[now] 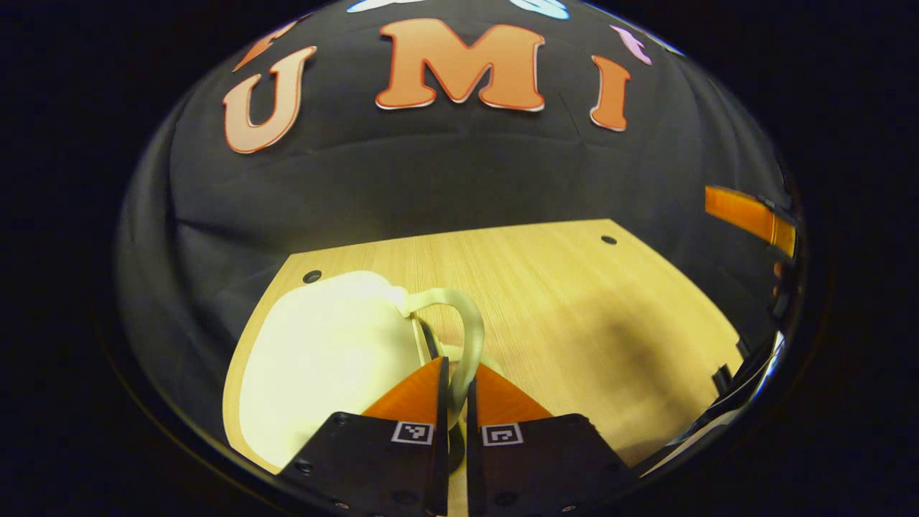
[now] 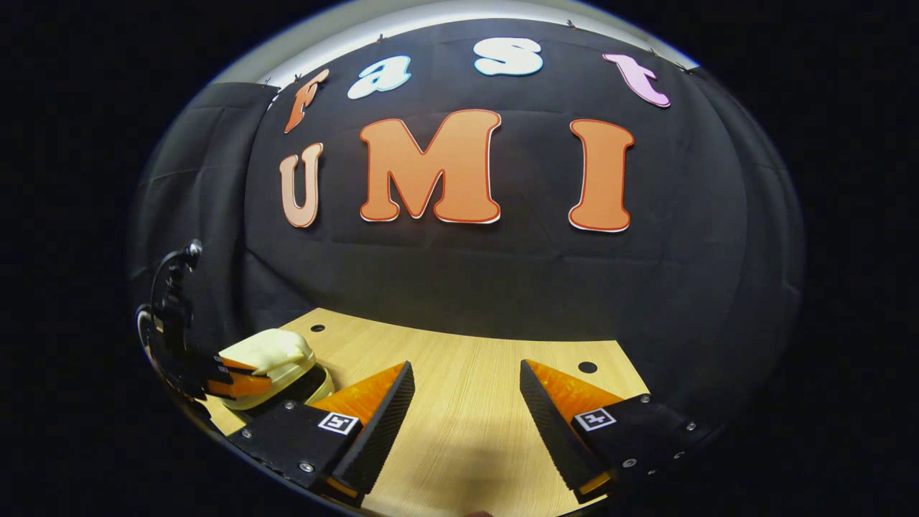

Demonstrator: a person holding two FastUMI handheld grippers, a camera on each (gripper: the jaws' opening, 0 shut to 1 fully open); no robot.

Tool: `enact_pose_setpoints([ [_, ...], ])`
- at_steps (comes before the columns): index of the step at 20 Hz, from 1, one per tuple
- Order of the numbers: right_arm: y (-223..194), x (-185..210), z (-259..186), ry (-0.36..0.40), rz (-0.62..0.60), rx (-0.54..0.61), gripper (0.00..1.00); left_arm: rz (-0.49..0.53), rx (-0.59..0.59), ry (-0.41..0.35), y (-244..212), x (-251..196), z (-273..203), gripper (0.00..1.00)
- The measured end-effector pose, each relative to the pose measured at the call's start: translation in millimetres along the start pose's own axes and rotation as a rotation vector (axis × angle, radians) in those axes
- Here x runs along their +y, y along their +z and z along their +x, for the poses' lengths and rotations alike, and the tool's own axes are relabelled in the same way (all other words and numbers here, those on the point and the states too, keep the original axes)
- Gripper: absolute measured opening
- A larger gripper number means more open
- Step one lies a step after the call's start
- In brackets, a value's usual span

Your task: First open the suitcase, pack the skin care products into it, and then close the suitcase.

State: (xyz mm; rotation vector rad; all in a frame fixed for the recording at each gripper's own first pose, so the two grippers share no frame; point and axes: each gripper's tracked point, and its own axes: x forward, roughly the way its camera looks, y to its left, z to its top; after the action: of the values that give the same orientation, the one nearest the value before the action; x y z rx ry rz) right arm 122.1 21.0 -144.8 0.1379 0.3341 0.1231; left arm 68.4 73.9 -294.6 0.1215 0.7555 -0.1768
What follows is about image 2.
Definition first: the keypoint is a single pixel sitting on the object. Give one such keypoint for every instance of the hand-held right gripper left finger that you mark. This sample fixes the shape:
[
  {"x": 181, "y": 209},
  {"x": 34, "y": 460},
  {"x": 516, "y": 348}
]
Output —
[{"x": 384, "y": 424}]

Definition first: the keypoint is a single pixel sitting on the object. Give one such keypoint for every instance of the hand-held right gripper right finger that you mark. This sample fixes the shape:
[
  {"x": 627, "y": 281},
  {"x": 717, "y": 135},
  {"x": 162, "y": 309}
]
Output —
[{"x": 549, "y": 424}]

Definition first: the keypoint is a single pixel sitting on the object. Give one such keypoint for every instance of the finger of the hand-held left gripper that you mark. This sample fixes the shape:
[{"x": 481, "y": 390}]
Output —
[
  {"x": 219, "y": 365},
  {"x": 244, "y": 386}
]

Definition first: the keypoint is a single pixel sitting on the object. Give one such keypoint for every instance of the pale yellow suitcase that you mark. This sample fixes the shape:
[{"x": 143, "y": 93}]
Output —
[{"x": 276, "y": 352}]

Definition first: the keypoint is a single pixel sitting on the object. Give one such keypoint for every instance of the black backdrop cloth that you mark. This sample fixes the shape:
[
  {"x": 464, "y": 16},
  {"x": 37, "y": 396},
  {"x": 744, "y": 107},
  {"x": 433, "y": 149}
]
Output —
[{"x": 646, "y": 287}]

